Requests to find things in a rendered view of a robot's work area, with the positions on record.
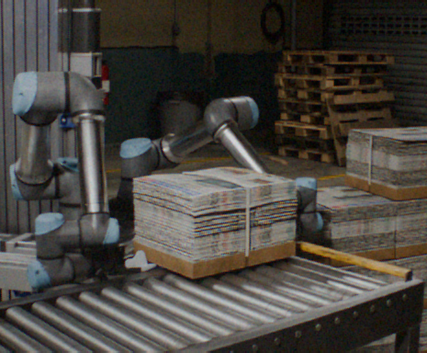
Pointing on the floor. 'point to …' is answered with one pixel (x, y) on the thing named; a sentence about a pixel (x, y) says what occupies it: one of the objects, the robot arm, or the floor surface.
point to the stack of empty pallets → (310, 105)
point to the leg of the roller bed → (408, 340)
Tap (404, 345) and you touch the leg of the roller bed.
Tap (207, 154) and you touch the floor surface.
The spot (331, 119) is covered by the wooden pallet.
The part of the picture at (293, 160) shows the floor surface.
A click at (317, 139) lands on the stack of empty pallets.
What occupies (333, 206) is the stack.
